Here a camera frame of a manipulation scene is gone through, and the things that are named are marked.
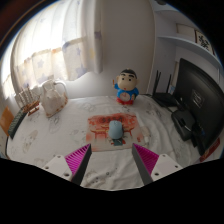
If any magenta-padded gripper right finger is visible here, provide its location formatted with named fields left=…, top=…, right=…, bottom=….
left=131, top=143, right=184, bottom=186

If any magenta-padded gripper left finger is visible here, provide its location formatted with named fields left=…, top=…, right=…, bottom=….
left=42, top=143, right=93, bottom=186

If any light blue computer mouse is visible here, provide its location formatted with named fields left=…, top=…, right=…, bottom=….
left=107, top=120, right=125, bottom=141

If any white printed tablecloth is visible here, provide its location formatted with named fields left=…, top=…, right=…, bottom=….
left=5, top=94, right=214, bottom=191

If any black box device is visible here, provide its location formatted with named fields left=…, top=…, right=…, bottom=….
left=171, top=109, right=198, bottom=143

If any black router with antennas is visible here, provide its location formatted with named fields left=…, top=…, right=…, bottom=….
left=151, top=69, right=179, bottom=108

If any large white conch shell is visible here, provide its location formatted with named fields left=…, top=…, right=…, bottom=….
left=39, top=79, right=69, bottom=118

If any wooden model sailing ship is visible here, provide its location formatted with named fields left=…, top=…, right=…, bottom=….
left=14, top=84, right=42, bottom=117

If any cartoon boy figurine clock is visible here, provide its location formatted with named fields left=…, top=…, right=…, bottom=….
left=113, top=68, right=140, bottom=106

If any orange wooden chair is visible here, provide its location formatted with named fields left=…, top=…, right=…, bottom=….
left=0, top=106, right=15, bottom=137

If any black computer monitor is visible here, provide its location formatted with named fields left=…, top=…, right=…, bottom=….
left=173, top=57, right=224, bottom=157

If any white star-print curtain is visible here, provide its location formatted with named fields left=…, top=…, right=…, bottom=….
left=3, top=0, right=104, bottom=98

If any white wall shelf unit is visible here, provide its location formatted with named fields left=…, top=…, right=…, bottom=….
left=153, top=0, right=224, bottom=64

